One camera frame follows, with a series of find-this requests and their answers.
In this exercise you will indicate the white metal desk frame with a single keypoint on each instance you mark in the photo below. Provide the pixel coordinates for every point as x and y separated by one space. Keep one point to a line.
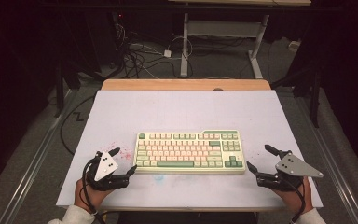
185 46

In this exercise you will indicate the person's right hand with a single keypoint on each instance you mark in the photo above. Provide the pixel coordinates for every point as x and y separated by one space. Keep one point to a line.
298 199

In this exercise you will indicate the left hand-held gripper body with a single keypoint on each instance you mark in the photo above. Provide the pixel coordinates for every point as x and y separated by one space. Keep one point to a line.
105 168

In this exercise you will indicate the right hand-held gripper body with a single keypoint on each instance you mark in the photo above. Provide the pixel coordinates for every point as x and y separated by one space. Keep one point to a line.
295 168

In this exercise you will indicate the green and cream mechanical keyboard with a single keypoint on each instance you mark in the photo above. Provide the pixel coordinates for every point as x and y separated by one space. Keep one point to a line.
180 149

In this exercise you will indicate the metal floor rail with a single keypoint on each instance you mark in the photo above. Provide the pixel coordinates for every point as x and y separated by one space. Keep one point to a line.
34 161
332 161

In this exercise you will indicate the white power adapter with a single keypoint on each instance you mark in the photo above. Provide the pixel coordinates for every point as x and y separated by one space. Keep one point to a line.
167 53

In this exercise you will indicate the person's left hand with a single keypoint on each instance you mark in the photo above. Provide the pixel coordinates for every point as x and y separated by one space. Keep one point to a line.
88 199

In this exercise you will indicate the white power strip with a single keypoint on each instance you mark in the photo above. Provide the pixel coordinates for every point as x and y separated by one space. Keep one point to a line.
294 45

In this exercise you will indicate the white board table cover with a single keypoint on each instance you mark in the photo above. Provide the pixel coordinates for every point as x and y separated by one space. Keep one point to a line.
183 109

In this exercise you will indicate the wooden table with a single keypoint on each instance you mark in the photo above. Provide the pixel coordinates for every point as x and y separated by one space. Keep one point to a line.
183 84

